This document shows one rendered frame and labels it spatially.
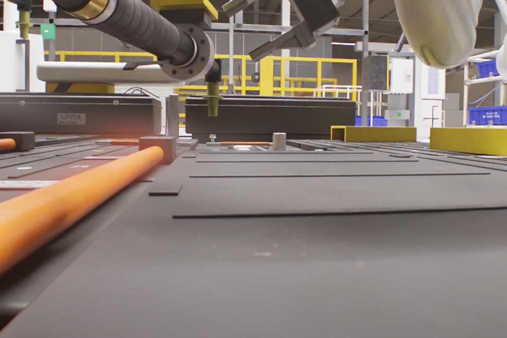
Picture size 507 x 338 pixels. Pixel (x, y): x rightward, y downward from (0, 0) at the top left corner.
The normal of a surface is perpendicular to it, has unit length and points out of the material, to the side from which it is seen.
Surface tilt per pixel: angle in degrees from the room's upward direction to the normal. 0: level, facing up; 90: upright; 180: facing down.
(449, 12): 113
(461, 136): 90
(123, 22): 131
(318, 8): 90
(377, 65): 90
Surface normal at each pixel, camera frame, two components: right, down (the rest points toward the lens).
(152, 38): 0.74, 0.67
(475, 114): -0.99, 0.07
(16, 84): 0.53, 0.04
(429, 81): 0.11, 0.04
